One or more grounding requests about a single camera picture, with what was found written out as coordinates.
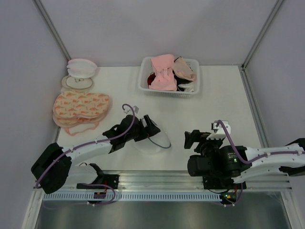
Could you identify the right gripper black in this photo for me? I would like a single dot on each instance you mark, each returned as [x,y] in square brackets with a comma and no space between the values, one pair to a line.
[197,136]

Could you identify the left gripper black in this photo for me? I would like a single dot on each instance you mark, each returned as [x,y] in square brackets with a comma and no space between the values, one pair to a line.
[151,129]

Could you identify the white mesh laundry bag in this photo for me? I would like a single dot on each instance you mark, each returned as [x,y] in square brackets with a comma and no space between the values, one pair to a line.
[154,144]

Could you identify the peach beige bra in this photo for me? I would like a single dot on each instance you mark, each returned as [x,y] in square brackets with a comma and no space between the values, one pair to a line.
[182,70]

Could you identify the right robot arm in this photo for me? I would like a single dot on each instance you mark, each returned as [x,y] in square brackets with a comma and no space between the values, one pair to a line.
[234,165]

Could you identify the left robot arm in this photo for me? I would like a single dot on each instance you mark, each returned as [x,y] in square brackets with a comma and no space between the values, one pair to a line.
[61,166]

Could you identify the pink bra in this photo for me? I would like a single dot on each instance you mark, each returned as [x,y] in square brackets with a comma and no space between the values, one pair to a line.
[162,67]

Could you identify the dark red bra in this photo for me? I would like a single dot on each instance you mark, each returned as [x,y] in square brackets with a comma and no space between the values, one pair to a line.
[150,80]

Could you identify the white bra in basket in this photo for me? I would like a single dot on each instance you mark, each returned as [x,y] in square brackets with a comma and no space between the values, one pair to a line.
[188,87]

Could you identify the black bra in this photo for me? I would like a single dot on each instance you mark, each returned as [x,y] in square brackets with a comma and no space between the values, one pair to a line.
[180,81]

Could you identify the white pink-edged flat bag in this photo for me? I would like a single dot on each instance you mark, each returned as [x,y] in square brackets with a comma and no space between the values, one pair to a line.
[81,128]

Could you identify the beige round laundry bag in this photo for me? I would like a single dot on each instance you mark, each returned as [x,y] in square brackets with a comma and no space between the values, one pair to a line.
[76,84]

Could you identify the white pink-trimmed laundry bags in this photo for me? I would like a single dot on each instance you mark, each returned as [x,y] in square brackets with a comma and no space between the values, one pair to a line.
[81,68]

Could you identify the white plastic basket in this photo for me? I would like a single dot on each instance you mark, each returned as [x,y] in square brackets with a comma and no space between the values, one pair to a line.
[146,69]

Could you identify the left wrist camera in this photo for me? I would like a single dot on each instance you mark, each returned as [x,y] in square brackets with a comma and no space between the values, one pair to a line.
[135,109]

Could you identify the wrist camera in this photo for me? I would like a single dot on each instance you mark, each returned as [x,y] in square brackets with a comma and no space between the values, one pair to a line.
[135,109]
[220,130]

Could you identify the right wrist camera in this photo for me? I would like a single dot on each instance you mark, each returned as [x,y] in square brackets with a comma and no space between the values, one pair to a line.
[220,130]

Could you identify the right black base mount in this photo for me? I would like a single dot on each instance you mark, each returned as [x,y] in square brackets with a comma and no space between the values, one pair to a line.
[213,183]

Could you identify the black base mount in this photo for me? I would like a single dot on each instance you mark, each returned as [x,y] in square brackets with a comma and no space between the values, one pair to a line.
[111,180]
[213,183]

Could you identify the aluminium front rail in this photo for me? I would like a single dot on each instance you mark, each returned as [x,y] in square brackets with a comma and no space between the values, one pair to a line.
[181,180]

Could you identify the aluminium rail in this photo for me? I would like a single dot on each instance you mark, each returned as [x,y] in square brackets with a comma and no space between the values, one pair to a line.
[258,122]
[181,180]

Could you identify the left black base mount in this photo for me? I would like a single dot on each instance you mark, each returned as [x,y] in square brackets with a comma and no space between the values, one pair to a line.
[111,180]

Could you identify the right side aluminium rail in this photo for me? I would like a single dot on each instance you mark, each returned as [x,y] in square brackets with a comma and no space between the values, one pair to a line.
[258,122]

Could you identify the white slotted cable duct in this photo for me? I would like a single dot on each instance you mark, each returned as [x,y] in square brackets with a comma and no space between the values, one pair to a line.
[133,196]

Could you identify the right aluminium frame post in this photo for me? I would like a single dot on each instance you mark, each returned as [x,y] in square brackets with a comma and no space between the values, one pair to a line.
[269,20]

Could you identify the aluminium frame post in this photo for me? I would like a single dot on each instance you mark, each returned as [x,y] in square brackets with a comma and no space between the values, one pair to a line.
[269,20]
[51,27]

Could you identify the left aluminium frame post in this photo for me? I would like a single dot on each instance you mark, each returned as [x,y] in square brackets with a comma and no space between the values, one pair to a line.
[51,27]

